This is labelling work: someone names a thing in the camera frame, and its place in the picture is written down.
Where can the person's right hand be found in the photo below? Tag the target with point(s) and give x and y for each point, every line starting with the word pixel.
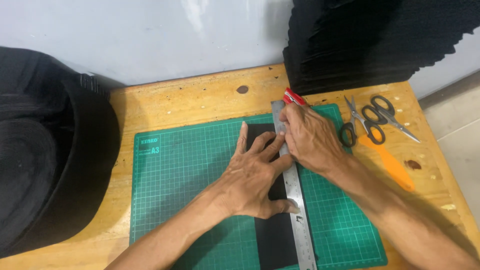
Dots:
pixel 313 142

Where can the person's left hand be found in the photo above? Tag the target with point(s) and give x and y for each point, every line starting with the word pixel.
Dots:
pixel 247 183

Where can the person's right fingers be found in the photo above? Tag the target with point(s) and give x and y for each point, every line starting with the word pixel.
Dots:
pixel 287 120

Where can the red utility knife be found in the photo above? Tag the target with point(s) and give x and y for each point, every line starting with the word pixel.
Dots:
pixel 290 96

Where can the steel ruler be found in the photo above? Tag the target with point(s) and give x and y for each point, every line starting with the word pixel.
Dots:
pixel 296 185

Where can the black fabric strip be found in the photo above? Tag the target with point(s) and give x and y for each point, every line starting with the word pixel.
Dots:
pixel 275 240

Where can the stack of black fabric pieces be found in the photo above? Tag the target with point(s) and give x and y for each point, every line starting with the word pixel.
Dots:
pixel 367 41

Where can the green cutting mat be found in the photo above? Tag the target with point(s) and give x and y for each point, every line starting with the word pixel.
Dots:
pixel 180 180

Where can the large black webbing roll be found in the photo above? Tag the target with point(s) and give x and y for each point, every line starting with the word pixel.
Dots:
pixel 48 150

